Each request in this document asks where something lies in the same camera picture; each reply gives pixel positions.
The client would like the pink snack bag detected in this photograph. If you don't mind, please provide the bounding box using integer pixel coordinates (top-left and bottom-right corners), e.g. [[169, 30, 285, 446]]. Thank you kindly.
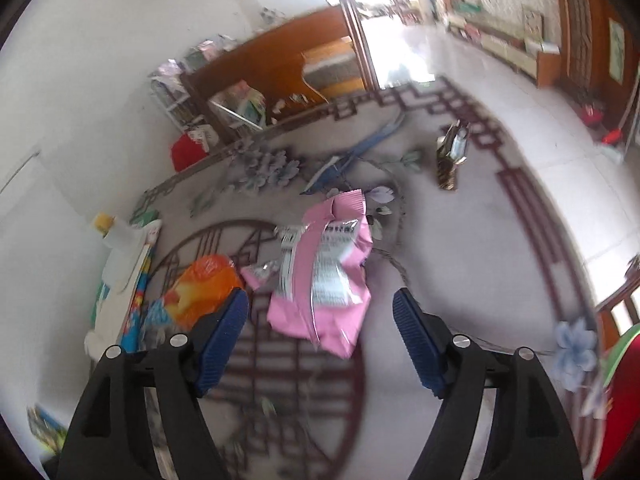
[[241, 190, 373, 359]]

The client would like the white cardboard stack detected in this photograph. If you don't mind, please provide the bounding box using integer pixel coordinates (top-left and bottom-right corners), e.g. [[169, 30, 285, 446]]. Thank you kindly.
[[84, 219, 162, 362]]

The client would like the orange snack bag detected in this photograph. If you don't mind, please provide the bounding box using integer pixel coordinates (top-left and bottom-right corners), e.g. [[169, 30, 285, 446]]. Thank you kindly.
[[163, 254, 243, 330]]

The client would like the yellow topped white bottle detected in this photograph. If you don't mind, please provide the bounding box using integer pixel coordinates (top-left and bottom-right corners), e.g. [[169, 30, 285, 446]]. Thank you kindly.
[[92, 212, 134, 250]]

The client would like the red bag by shelf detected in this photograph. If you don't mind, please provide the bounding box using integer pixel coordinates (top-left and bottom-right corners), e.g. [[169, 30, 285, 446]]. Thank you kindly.
[[170, 133, 208, 172]]

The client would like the shiny brown snack wrapper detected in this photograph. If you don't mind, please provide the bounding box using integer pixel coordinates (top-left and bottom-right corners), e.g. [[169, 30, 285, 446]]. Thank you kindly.
[[436, 120, 470, 191]]

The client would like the red dustpan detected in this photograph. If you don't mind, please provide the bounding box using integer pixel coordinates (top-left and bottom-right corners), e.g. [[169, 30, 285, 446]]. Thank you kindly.
[[601, 129, 624, 146]]

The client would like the white metal book shelf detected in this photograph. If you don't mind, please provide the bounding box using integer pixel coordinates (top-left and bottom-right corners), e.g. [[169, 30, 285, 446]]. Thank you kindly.
[[149, 58, 206, 132]]

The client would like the low wooden tv cabinet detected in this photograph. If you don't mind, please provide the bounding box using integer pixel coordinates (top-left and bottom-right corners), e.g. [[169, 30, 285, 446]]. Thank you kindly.
[[444, 11, 562, 88]]

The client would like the wooden bed frame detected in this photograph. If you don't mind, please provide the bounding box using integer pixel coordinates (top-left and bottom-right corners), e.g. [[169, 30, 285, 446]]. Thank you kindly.
[[180, 0, 380, 145]]

